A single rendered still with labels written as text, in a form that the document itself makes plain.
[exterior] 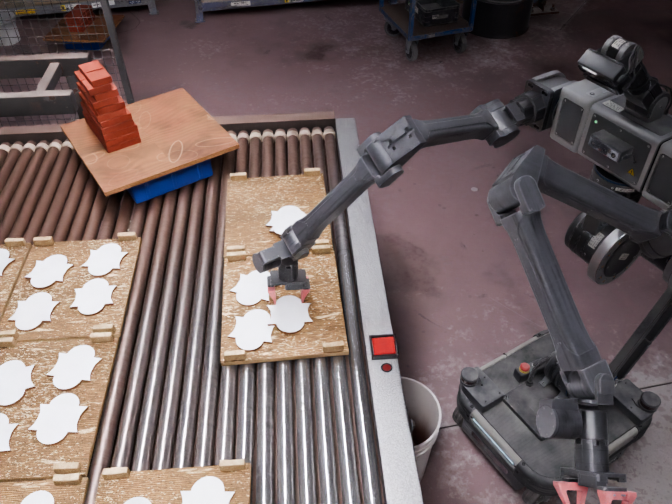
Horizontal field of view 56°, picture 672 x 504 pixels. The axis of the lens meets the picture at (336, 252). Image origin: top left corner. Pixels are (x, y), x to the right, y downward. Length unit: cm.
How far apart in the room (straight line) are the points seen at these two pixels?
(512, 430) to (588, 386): 127
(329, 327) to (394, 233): 175
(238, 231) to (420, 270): 141
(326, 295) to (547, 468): 105
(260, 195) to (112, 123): 57
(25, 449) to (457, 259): 232
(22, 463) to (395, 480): 88
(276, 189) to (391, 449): 106
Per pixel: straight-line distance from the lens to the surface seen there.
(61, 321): 199
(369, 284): 194
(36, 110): 295
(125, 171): 230
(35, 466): 173
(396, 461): 160
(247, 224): 214
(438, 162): 405
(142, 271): 208
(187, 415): 170
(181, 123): 250
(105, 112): 234
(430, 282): 324
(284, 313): 182
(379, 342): 178
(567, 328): 124
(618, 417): 266
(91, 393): 179
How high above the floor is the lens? 232
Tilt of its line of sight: 43 degrees down
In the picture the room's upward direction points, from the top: 1 degrees counter-clockwise
